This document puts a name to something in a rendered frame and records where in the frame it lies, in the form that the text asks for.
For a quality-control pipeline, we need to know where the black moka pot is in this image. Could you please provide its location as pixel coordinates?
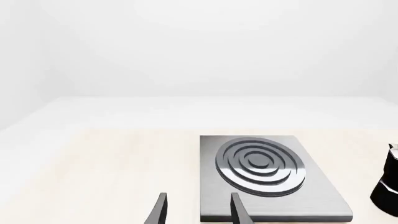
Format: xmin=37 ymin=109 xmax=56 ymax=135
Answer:
xmin=369 ymin=142 xmax=398 ymax=218

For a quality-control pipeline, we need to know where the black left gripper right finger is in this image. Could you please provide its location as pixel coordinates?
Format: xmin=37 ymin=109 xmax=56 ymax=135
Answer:
xmin=230 ymin=192 xmax=255 ymax=224

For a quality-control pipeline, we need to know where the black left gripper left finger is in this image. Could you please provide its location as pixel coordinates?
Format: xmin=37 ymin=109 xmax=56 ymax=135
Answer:
xmin=144 ymin=192 xmax=168 ymax=224

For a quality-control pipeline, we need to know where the flat black stove plate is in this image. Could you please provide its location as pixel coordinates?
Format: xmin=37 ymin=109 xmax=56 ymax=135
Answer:
xmin=199 ymin=134 xmax=354 ymax=223

